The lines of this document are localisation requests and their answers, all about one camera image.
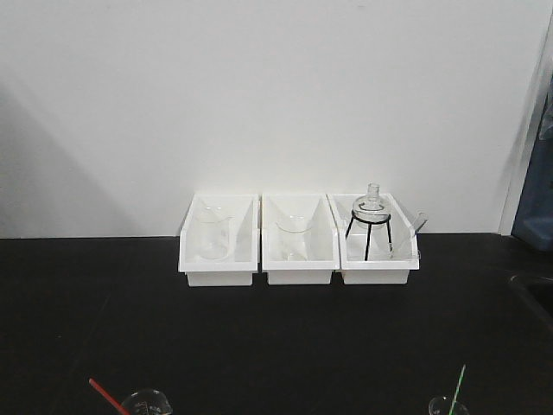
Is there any red long-handled spoon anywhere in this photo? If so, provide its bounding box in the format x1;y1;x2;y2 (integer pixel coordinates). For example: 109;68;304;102
88;378;129;415

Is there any green long-handled spoon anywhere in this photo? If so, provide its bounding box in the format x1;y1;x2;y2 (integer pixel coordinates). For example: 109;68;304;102
447;364;467;415

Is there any short glass beaker in bin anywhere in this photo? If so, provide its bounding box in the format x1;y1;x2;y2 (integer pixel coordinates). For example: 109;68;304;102
276;215;313;261

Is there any middle white plastic bin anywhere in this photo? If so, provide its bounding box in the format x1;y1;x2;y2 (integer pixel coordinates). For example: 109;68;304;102
261;193;340;285

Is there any white plastic bin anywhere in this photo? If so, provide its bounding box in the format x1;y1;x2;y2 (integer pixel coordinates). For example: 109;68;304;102
261;193;340;285
327;194;420;284
178;194;260;287

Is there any tall glass beaker in bin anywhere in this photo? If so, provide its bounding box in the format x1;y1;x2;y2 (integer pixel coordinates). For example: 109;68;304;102
195;206;232;260

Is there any left white plastic bin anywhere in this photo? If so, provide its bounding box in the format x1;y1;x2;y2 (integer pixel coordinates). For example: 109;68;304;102
178;194;260;287

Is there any round glass flask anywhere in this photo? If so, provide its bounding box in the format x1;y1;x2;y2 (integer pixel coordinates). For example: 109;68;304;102
353;182;391;222

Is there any right white plastic bin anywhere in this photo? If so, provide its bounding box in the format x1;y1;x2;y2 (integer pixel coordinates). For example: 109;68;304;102
327;194;420;284

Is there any clear glass test tube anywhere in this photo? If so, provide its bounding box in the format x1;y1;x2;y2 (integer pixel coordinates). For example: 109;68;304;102
391;212;429;259

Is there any front left glass beaker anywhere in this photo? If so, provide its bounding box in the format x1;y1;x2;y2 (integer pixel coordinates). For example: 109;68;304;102
121;388;173;415

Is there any blue cloth at right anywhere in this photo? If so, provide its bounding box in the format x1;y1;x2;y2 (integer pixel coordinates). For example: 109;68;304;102
512;82;552;252

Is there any front right glass beaker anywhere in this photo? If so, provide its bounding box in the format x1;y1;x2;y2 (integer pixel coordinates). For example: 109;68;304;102
428;396;469;415

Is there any black sink basin edge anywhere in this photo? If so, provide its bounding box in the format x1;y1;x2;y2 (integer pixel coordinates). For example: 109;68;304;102
509;274;552;331

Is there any black wire tripod stand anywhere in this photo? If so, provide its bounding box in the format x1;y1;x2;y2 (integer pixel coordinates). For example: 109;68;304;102
346;209;392;261

